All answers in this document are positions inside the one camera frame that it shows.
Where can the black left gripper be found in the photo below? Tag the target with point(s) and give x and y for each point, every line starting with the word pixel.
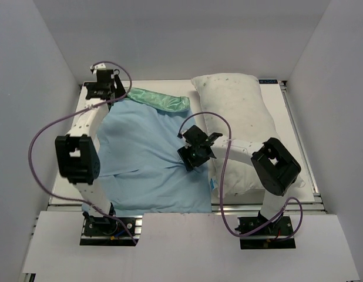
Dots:
pixel 118 91

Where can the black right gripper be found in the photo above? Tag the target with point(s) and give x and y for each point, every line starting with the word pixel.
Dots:
pixel 184 153

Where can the white pillow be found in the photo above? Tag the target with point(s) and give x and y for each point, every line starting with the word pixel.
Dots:
pixel 234 106

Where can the blue green satin pillowcase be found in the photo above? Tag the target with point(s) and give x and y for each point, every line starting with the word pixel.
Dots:
pixel 140 168

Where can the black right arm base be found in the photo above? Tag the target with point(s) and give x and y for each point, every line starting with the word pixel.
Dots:
pixel 277 235

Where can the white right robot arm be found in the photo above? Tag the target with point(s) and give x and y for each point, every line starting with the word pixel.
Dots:
pixel 276 168

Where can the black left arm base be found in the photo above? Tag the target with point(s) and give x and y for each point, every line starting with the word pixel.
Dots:
pixel 102 231

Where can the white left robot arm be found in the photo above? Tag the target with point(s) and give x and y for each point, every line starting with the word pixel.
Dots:
pixel 77 156

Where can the dark label sticker right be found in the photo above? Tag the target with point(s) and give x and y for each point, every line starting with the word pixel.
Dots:
pixel 268 81

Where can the white foreground board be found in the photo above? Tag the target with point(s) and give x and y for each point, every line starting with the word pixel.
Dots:
pixel 187 247

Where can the aluminium table frame rail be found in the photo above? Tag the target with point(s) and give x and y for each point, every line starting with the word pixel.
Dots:
pixel 309 175

